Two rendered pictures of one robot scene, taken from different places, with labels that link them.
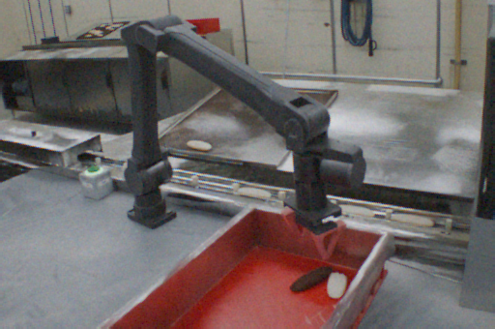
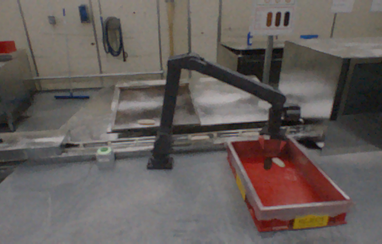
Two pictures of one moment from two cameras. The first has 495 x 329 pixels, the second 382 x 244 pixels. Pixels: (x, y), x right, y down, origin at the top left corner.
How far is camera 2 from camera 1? 0.88 m
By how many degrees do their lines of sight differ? 37
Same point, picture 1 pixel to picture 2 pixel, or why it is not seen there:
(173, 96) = (4, 99)
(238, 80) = (249, 83)
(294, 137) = (279, 104)
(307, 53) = (81, 62)
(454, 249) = (301, 137)
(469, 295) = (324, 151)
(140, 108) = (173, 104)
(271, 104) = (268, 92)
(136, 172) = (167, 139)
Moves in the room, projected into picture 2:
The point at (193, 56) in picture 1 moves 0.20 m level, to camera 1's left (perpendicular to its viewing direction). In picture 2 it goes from (222, 74) to (183, 84)
